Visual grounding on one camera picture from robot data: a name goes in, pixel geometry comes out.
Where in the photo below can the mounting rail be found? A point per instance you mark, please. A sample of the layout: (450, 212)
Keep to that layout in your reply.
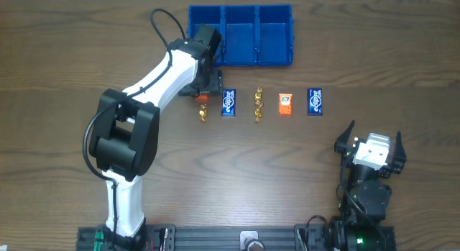
(208, 238)

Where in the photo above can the orange candy box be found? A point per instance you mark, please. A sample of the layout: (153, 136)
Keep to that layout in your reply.
(285, 105)
(201, 98)

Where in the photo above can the blue candy pack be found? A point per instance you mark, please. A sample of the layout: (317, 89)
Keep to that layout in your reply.
(228, 102)
(315, 101)

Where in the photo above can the gold candy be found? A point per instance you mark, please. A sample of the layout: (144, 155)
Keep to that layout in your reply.
(203, 113)
(258, 114)
(258, 95)

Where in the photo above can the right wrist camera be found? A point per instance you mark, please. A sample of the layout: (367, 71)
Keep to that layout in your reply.
(372, 152)

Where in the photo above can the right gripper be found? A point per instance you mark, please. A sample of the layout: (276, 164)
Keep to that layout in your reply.
(393, 167)

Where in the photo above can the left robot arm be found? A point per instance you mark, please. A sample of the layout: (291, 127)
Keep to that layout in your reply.
(176, 78)

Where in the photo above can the blue tray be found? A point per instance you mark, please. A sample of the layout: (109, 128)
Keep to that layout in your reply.
(273, 39)

